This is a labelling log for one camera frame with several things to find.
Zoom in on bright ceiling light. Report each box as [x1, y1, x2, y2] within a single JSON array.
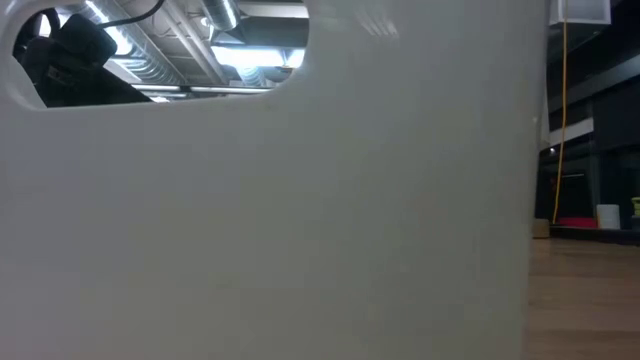
[[209, 44, 307, 70]]

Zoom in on small silver ventilation duct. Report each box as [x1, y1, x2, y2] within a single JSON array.
[[200, 0, 241, 32]]

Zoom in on red toolbox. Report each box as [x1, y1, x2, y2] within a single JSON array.
[[556, 216, 600, 230]]

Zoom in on large silver spiral duct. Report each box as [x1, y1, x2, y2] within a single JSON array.
[[82, 0, 184, 86]]

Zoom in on black camera cable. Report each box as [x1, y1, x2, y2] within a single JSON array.
[[97, 0, 166, 29]]

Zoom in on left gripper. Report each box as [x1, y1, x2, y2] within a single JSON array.
[[42, 60, 154, 109]]

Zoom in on white plastic handled basket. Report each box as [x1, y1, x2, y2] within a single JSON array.
[[0, 0, 551, 360]]

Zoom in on hanging yellow cable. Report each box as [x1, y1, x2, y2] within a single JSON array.
[[551, 19, 570, 225]]

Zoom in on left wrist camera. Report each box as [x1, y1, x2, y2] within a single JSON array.
[[52, 13, 119, 67]]

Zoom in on white container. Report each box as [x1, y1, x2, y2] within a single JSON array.
[[596, 203, 622, 231]]

